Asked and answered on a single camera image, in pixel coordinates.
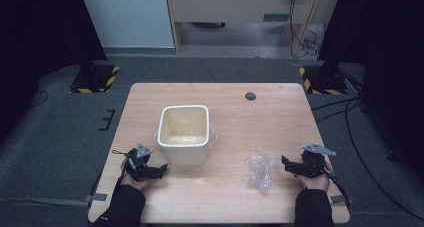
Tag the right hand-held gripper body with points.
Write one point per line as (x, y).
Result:
(311, 165)

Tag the dark round table grommet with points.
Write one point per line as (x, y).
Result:
(250, 96)

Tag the crumpled clear plastic wrap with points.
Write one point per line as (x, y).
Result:
(260, 170)

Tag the white plastic bin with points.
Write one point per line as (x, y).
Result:
(185, 153)

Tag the grey desk label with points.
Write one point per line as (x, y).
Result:
(276, 17)

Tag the grey table edge clip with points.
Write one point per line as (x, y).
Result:
(340, 199)
(96, 197)

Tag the black striped-edge stand base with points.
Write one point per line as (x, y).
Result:
(325, 83)
(93, 80)

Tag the black floor bracket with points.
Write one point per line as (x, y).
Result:
(107, 119)

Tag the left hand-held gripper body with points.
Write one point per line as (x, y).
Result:
(141, 165)

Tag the person's right hand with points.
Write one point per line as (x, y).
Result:
(315, 183)

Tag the black curtain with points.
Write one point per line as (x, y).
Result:
(40, 37)
(383, 37)

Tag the person's left hand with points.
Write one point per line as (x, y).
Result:
(133, 182)

